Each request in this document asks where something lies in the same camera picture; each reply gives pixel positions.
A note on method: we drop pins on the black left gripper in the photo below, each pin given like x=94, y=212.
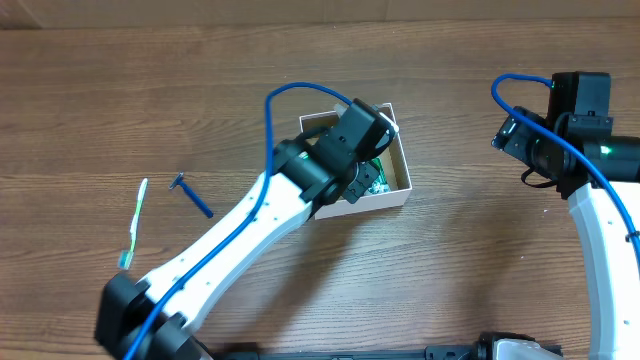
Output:
x=362, y=178

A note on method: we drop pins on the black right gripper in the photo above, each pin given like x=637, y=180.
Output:
x=510, y=139

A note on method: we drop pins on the green Dettol soap bar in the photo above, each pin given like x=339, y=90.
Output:
x=380, y=184

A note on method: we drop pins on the green white toothbrush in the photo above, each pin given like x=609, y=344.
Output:
x=127, y=256

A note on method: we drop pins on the clear pump soap bottle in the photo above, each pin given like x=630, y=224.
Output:
x=340, y=109

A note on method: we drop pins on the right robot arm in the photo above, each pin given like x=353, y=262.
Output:
x=597, y=173

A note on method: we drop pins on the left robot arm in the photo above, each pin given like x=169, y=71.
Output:
x=157, y=316

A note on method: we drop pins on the white cardboard box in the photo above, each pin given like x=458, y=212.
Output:
x=393, y=164

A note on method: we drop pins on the blue disposable razor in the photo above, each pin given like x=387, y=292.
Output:
x=189, y=192

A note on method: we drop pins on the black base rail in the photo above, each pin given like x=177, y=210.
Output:
x=489, y=345

